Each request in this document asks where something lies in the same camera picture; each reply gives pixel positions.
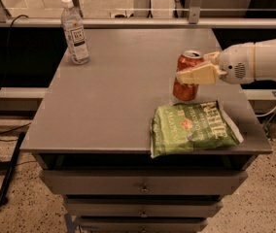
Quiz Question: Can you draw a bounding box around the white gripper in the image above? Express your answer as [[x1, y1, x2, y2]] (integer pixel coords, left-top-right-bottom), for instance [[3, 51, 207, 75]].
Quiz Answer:
[[176, 43, 255, 84]]

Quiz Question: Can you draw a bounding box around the red coke can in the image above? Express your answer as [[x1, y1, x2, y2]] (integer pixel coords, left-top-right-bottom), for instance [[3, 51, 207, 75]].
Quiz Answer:
[[173, 50, 203, 101]]

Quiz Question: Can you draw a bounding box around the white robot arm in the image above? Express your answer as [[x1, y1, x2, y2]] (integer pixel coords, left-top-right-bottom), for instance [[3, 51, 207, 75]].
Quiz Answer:
[[176, 39, 276, 84]]

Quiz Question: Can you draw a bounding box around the green jalapeno chip bag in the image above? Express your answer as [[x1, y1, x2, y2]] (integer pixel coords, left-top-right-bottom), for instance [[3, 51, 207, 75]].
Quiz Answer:
[[151, 101, 244, 158]]

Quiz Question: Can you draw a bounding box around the grey drawer cabinet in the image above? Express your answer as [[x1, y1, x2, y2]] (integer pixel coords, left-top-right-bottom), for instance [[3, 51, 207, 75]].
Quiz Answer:
[[21, 29, 271, 223]]

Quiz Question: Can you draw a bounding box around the clear plastic water bottle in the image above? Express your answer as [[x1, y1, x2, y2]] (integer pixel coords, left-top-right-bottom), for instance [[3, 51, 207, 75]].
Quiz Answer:
[[61, 0, 89, 64]]

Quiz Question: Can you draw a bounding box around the middle grey drawer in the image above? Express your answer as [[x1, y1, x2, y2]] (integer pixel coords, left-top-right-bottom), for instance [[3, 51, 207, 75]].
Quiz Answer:
[[64, 197, 223, 217]]

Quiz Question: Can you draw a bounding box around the grey drawer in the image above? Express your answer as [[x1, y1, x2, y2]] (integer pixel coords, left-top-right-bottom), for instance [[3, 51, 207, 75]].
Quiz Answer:
[[40, 170, 248, 195], [64, 197, 223, 217], [79, 217, 207, 233]]

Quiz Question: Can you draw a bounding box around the top grey drawer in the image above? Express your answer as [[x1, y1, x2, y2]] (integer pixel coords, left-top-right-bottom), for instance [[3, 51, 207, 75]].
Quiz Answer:
[[40, 170, 248, 195]]

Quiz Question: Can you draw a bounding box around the bottom grey drawer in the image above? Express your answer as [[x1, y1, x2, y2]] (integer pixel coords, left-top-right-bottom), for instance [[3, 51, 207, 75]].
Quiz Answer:
[[79, 217, 207, 233]]

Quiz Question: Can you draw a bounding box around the metal railing bar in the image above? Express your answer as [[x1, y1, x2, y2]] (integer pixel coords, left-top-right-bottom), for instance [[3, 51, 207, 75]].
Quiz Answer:
[[0, 17, 276, 29]]

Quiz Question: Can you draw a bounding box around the black stand leg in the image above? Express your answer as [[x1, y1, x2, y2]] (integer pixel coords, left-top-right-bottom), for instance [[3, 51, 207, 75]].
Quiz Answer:
[[0, 133, 25, 207]]

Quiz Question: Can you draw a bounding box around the metal bracket post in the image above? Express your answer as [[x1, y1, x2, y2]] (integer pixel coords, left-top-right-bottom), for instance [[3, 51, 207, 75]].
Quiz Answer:
[[189, 0, 203, 24]]

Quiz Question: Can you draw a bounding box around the black cable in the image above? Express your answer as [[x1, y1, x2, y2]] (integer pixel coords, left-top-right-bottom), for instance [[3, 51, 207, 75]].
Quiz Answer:
[[0, 14, 32, 143]]

